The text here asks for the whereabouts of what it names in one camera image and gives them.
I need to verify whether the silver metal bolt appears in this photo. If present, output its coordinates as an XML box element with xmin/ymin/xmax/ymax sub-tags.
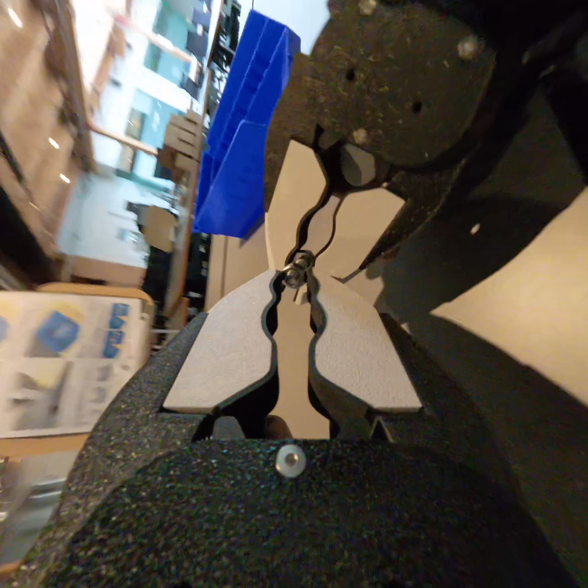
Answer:
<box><xmin>281</xmin><ymin>259</ymin><xmax>315</xmax><ymax>291</ymax></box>

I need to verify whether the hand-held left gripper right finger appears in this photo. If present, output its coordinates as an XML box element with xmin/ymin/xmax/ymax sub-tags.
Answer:
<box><xmin>308</xmin><ymin>271</ymin><xmax>423</xmax><ymax>412</ymax></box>

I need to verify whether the printed poster sheet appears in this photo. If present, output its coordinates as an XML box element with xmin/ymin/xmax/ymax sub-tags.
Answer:
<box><xmin>0</xmin><ymin>292</ymin><xmax>152</xmax><ymax>437</ymax></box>

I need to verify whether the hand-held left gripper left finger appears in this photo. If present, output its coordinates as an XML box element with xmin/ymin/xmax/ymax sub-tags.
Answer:
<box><xmin>164</xmin><ymin>269</ymin><xmax>279</xmax><ymax>414</ymax></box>

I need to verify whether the blue plastic storage bin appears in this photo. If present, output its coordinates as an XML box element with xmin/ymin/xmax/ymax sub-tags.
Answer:
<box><xmin>193</xmin><ymin>9</ymin><xmax>301</xmax><ymax>239</ymax></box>

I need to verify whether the stack of cardboard boxes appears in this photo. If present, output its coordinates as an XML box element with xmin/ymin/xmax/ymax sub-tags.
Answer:
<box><xmin>166</xmin><ymin>111</ymin><xmax>203</xmax><ymax>166</ymax></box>

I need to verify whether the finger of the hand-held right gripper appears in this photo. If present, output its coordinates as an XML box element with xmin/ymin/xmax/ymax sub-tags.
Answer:
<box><xmin>317</xmin><ymin>189</ymin><xmax>405</xmax><ymax>281</ymax></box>
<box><xmin>265</xmin><ymin>138</ymin><xmax>330</xmax><ymax>272</ymax></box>

